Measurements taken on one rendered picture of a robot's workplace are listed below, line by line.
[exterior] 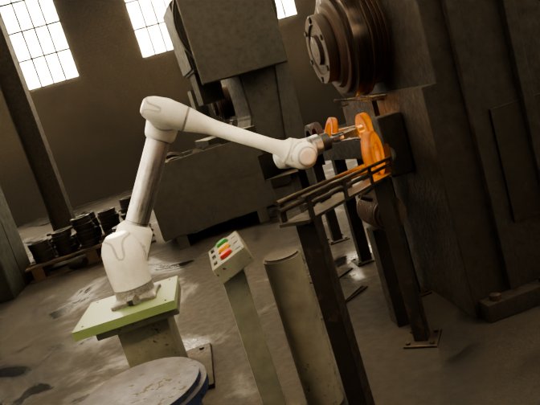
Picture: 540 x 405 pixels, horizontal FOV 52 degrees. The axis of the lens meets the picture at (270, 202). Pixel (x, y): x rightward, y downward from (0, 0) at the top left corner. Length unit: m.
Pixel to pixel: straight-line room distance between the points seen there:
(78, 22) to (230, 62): 7.98
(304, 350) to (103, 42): 11.13
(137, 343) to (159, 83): 10.33
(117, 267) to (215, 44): 3.03
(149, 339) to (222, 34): 3.23
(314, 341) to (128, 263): 0.83
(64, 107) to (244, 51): 7.97
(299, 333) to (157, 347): 0.73
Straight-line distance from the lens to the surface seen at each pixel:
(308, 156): 2.10
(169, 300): 2.10
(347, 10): 2.21
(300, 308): 1.71
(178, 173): 4.62
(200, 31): 4.90
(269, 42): 5.03
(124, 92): 12.35
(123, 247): 2.21
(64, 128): 12.51
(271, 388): 1.75
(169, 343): 2.27
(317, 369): 1.79
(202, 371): 1.38
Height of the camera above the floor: 0.98
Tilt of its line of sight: 10 degrees down
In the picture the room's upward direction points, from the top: 17 degrees counter-clockwise
